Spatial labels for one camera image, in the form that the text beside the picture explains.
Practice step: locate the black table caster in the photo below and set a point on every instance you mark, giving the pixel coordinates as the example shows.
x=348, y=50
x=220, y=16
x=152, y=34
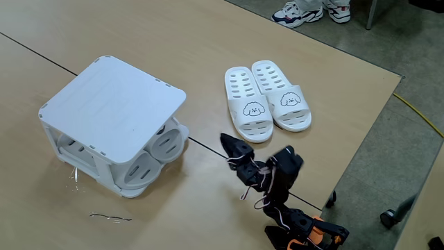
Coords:
x=332, y=199

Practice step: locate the grey metal chair leg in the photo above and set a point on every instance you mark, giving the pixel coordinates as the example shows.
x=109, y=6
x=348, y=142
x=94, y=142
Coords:
x=371, y=14

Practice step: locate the white poodle slipper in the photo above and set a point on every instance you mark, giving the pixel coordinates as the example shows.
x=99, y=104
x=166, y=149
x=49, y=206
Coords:
x=290, y=109
x=248, y=119

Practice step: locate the clear tape strip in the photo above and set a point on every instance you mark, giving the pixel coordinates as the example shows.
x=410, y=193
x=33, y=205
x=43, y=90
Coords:
x=111, y=217

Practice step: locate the white two-shelf shoe rack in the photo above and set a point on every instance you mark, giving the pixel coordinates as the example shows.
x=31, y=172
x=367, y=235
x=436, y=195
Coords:
x=114, y=107

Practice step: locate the person's white sneaker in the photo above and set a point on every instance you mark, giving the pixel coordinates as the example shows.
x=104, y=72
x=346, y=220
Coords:
x=295, y=15
x=338, y=12

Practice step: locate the grey bear slipper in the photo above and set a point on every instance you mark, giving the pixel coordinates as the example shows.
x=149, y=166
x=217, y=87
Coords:
x=166, y=145
x=138, y=171

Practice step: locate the black caster with leg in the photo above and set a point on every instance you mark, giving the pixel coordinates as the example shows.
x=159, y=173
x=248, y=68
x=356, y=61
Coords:
x=388, y=218

